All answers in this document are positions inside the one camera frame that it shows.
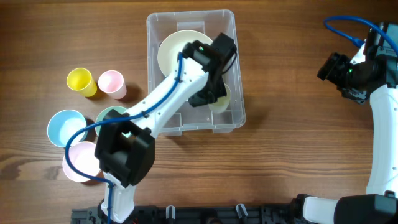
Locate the yellow cup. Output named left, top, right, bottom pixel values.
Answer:
left=67, top=68, right=97, bottom=97

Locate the clear plastic storage container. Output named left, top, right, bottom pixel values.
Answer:
left=146, top=9, right=246, bottom=136

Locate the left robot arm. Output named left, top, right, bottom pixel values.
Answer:
left=95, top=33, right=237, bottom=223

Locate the mint green small bowl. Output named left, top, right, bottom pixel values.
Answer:
left=95, top=105, right=128, bottom=138

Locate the left blue cable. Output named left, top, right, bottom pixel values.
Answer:
left=64, top=52, right=184, bottom=224

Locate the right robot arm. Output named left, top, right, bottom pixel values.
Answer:
left=295, top=16, right=397, bottom=223

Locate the cream white bowl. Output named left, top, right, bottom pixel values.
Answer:
left=157, top=30, right=213, bottom=77

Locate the pink small bowl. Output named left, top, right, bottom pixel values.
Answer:
left=62, top=141, right=101, bottom=182

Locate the light blue small bowl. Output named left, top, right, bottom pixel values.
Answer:
left=47, top=110, right=87, bottom=147

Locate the pink cup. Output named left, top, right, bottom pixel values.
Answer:
left=98, top=70, right=127, bottom=100

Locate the pale green cup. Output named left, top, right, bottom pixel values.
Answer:
left=208, top=84, right=231, bottom=114

